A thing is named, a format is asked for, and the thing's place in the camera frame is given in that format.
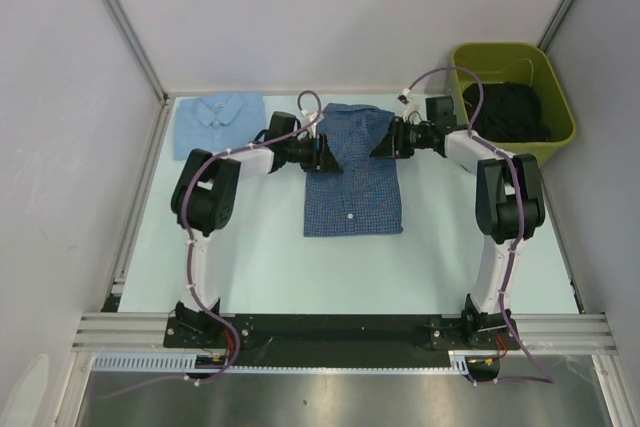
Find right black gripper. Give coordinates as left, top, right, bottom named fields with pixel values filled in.
left=370, top=116, right=435, bottom=160

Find light blue folded shirt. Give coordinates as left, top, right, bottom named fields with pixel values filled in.
left=173, top=92, right=266, bottom=161

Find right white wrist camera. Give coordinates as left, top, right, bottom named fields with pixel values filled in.
left=397, top=88, right=420, bottom=121

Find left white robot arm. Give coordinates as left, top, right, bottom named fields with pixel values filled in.
left=164, top=111, right=340, bottom=348

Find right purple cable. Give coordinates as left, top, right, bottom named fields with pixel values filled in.
left=398, top=66, right=555, bottom=388

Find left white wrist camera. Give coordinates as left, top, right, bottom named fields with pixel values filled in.
left=300, top=109, right=323, bottom=129

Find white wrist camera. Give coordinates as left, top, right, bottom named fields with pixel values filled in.
left=397, top=88, right=420, bottom=121
left=300, top=109, right=323, bottom=129

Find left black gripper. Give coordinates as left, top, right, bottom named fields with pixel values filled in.
left=283, top=133, right=342, bottom=174

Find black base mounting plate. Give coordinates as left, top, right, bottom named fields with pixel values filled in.
left=163, top=308, right=519, bottom=370

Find purple cable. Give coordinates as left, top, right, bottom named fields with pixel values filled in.
left=398, top=66, right=555, bottom=388
left=97, top=90, right=326, bottom=401

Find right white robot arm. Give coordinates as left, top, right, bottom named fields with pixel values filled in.
left=371, top=96, right=545, bottom=350

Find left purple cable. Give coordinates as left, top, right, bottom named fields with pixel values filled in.
left=97, top=90, right=326, bottom=401

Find blue checkered long sleeve shirt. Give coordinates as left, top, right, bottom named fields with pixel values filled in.
left=303, top=103, right=403, bottom=238

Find aluminium frame rail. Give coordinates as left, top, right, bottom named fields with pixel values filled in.
left=72, top=311, right=174, bottom=354

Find black clothes in bin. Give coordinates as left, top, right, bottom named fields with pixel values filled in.
left=462, top=82, right=551, bottom=143

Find white slotted cable duct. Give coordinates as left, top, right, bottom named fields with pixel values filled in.
left=92, top=352, right=197, bottom=373

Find olive green plastic bin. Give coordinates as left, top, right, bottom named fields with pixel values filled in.
left=448, top=42, right=577, bottom=165

